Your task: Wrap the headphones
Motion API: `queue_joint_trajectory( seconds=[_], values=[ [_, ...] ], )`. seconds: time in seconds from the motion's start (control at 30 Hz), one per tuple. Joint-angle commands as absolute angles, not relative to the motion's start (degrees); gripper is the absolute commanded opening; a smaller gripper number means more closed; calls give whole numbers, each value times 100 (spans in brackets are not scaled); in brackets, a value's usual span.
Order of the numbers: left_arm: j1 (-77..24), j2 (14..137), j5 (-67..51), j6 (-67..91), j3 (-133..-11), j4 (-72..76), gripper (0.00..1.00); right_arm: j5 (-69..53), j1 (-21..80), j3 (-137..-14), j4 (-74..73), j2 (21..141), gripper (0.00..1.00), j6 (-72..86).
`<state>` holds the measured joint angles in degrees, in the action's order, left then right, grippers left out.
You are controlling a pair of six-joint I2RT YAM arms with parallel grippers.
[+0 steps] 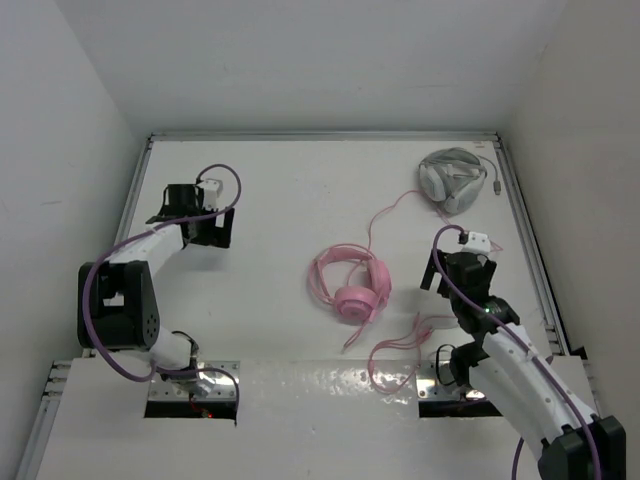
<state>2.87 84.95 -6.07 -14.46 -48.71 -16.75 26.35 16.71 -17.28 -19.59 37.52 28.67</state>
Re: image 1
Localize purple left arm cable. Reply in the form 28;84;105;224
82;163;244;418

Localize metal base plate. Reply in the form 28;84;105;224
148;361;240;402
415;360;486;402

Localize grey usb cable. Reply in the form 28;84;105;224
477;153;503;196

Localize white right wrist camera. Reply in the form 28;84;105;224
459;231;492;255

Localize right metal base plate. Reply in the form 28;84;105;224
415;360;486;402

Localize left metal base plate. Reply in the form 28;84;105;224
148;361;240;402

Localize white grey headphones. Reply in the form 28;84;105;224
418;147;488;215

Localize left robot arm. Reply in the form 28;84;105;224
77;179;235;382

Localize aluminium table frame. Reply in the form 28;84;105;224
14;130;596;480

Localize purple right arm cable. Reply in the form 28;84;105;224
432;224;606;480

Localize white front board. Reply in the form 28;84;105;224
29;355;621;480

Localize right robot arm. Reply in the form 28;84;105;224
421;250;627;479

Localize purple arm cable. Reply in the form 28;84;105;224
432;224;606;480
82;163;244;418

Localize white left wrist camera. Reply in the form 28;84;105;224
196;178;223;212

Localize pink headphones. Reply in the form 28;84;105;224
308;243;392;325

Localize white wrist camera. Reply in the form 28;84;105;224
196;178;223;212
459;231;492;255

